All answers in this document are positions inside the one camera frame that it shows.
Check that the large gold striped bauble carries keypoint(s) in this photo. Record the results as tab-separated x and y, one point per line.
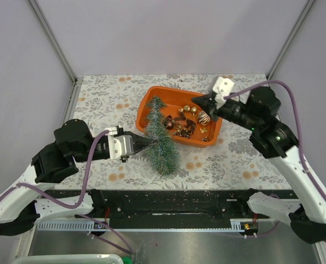
203	118

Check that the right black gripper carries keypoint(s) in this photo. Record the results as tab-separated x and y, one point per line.
212	106

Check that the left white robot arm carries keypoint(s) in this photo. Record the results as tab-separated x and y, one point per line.
26	203

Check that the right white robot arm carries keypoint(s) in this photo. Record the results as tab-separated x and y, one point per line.
277	143

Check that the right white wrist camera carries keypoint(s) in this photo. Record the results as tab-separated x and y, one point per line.
221	89

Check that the brown ribbon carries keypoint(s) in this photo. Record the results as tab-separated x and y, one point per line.
184	127

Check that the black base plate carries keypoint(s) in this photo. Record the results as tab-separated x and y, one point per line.
169	209

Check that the aluminium frame rail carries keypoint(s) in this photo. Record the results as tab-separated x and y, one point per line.
36	9

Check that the white plastic bin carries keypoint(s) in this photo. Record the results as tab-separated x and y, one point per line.
66	259

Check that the white slotted cable duct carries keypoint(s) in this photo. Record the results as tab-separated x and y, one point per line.
63	225

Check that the small gold bauble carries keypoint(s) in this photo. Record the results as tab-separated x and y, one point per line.
186	108
193	111

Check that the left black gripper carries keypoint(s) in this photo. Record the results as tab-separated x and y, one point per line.
103	149

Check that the orange plastic tray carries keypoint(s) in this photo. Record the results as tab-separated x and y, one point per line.
179	105

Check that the floral patterned table mat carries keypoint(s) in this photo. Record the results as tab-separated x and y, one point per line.
227	161

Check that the small frosted christmas tree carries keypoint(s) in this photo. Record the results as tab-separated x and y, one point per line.
163	155

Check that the green object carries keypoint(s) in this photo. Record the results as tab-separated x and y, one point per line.
126	260

